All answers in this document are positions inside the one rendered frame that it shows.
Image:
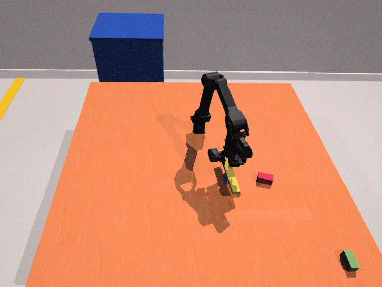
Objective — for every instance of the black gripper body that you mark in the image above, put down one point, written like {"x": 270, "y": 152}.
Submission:
{"x": 215, "y": 155}

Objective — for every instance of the green rectangular block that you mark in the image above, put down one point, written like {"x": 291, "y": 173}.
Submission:
{"x": 349, "y": 260}

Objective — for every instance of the red rectangular block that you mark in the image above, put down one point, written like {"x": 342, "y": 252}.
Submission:
{"x": 265, "y": 178}

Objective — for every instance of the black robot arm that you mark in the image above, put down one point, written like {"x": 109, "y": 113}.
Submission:
{"x": 234, "y": 119}

